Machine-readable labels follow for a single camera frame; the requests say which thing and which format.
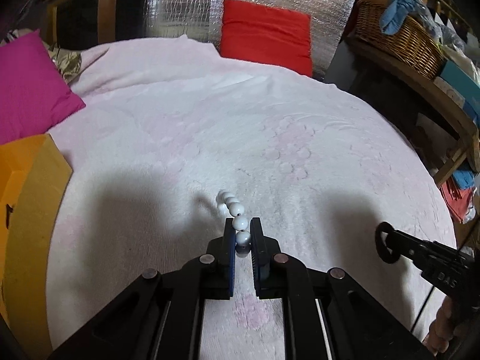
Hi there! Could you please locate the black ring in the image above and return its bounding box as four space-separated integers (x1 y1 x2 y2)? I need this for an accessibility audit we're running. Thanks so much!
374 221 402 265

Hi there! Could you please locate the white bead bracelet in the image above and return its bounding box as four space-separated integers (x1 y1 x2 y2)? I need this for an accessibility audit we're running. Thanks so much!
215 189 252 259

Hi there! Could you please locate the right hand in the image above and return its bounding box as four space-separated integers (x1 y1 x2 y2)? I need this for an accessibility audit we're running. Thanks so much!
422 297 461 356

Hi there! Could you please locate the wooden shelf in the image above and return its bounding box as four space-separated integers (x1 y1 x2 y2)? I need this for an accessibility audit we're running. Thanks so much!
346 38 479 186

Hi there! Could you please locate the orange rectangular box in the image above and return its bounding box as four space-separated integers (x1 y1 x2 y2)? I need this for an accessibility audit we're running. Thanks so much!
1 134 72 359

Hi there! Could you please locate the wicker basket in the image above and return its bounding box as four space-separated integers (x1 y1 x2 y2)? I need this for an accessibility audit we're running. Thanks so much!
354 0 445 80

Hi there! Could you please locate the magenta pillow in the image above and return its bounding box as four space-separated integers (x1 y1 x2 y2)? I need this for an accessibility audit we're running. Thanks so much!
1 31 86 144

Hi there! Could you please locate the blue cloth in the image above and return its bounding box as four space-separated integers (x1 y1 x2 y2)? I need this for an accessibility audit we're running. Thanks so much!
379 0 417 36

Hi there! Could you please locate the floral patterned pillow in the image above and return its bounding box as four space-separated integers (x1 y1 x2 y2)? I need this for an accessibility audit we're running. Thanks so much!
46 44 82 85

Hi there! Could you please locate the red pillow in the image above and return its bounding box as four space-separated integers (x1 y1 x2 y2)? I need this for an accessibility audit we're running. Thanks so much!
220 0 313 77

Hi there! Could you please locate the wooden cabinet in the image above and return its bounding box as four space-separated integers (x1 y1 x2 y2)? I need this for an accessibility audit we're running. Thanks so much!
44 0 143 50

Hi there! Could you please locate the black cable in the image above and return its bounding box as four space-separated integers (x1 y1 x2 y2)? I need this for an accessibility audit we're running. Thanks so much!
410 286 436 334

